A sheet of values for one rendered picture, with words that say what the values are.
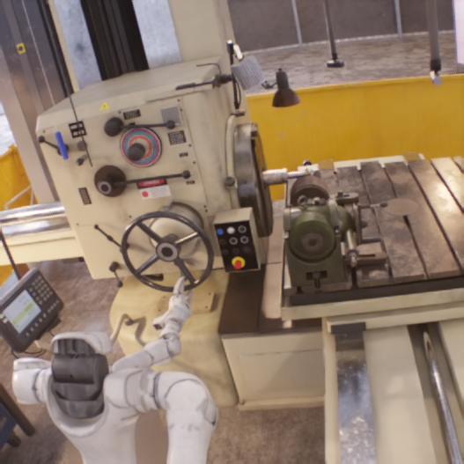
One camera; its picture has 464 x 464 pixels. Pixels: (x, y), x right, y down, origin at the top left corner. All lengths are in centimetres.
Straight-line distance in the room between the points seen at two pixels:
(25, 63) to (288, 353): 218
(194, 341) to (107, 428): 156
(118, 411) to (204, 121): 118
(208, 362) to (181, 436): 169
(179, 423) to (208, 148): 119
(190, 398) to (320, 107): 359
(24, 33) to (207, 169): 143
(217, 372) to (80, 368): 173
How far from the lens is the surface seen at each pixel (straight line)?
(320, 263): 190
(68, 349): 100
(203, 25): 238
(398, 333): 215
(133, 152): 179
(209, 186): 189
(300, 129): 430
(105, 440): 100
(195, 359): 258
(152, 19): 243
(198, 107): 177
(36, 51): 273
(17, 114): 290
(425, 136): 449
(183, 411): 91
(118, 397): 93
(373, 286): 199
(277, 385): 266
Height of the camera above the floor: 219
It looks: 31 degrees down
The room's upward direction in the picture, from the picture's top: 13 degrees counter-clockwise
